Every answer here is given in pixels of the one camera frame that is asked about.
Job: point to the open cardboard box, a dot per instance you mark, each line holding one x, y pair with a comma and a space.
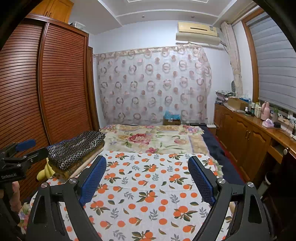
237, 103

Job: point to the crumpled blue cloth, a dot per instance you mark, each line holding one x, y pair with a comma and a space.
172, 114

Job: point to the grey waste bin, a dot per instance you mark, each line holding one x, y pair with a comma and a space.
268, 179

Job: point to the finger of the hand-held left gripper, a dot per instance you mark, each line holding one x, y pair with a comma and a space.
37, 154
25, 144

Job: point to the wooden louvered wardrobe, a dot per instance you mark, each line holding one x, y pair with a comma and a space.
57, 88

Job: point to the grey window blind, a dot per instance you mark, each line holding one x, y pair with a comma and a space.
275, 64

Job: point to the beige tied window curtain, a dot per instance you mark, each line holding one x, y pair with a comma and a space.
233, 58

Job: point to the cluster of toiletry bottles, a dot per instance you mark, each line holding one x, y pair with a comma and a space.
253, 110

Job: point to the pink kettle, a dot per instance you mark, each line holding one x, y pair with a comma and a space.
265, 112

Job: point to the small black box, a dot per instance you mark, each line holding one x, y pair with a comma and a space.
277, 124

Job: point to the small grey fan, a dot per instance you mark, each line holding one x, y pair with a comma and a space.
234, 85

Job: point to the translucent plastic box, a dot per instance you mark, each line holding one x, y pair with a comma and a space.
76, 25

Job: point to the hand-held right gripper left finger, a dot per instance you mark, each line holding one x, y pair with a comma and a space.
92, 180

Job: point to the small cardboard box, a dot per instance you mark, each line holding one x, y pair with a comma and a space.
172, 122

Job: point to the person's left hand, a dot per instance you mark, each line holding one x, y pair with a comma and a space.
15, 197

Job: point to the folded brown patterned cloth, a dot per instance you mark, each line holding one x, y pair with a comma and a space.
78, 165

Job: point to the floral blanket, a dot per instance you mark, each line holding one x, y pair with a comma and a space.
150, 139

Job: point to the long wooden cabinet desk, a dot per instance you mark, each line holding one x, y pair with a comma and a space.
242, 134

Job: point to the wall air conditioner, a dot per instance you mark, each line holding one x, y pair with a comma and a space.
196, 29

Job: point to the pink tissue box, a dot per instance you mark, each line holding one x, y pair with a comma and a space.
267, 123

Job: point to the dark blue circle-print satin shirt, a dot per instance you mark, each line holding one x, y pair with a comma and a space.
76, 148

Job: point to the wooden overhead cabinet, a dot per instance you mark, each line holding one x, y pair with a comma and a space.
55, 9

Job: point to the stack of folded clothes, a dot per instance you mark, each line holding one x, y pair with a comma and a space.
224, 96

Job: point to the orange-fruit print bed sheet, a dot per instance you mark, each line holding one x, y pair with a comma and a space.
148, 192

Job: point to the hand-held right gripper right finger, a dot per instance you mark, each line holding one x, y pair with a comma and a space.
202, 180

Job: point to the sheer circle-print curtain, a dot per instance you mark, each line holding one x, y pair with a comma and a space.
150, 88

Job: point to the yellow plush toy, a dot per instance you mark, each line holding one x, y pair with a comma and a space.
47, 172

